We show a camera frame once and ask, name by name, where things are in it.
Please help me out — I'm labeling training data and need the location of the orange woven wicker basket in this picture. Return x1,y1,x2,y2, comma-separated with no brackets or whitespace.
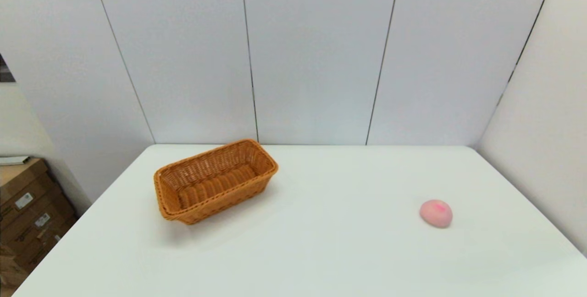
153,138,279,226

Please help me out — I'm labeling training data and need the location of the pink peach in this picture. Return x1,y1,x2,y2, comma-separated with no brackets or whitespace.
419,199,454,229

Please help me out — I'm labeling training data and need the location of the cardboard box with white label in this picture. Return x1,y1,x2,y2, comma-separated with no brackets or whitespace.
0,158,51,207
0,186,77,244

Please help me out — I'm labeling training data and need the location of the plain brown cardboard box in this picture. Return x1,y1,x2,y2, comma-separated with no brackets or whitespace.
0,217,78,273

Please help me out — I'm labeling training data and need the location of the crumpled brown cardboard piece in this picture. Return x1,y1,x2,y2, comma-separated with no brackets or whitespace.
0,245,29,289

